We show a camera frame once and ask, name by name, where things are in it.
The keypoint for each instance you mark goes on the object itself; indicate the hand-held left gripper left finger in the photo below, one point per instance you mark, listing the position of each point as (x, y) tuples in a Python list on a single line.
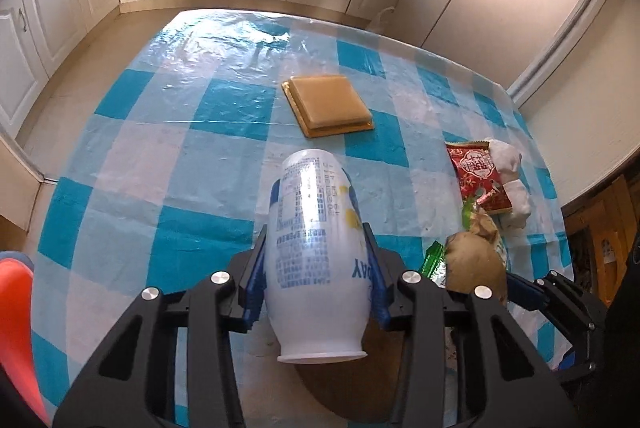
[(252, 288)]

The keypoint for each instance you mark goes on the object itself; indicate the white plastic bottle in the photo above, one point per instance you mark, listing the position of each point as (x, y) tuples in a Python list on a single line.
[(310, 268)]

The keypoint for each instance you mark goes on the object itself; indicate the white knotted plastic bags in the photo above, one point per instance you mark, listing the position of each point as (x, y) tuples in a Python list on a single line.
[(507, 157)]

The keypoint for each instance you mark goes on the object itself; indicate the red plastic bucket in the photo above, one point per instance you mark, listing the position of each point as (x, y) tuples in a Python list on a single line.
[(17, 318)]

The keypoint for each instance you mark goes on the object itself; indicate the brown round mat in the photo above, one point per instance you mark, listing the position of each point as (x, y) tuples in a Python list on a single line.
[(340, 383)]

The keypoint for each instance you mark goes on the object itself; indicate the gold square tray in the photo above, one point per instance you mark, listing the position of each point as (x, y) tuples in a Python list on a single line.
[(307, 127)]

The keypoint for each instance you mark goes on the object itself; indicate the brown bread bag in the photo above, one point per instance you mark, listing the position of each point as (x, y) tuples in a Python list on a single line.
[(475, 263)]

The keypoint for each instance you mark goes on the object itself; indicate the beige square block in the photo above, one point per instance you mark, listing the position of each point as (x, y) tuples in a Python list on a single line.
[(327, 100)]

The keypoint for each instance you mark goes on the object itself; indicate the red snack wrapper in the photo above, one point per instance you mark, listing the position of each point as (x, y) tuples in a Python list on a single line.
[(477, 173)]

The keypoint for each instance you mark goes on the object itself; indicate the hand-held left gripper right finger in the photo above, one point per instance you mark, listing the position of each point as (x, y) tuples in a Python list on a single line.
[(380, 293)]

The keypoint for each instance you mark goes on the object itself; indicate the white green barcode wrapper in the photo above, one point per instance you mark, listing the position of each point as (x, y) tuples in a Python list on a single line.
[(434, 265)]

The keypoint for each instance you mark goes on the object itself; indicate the blue white checkered tablecloth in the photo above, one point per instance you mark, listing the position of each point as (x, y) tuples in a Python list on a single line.
[(150, 167)]

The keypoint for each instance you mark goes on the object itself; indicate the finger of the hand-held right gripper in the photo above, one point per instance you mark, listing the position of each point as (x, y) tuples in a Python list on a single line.
[(522, 292), (575, 365)]

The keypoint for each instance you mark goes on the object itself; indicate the small white paper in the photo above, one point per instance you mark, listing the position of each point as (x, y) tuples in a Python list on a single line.
[(520, 203)]

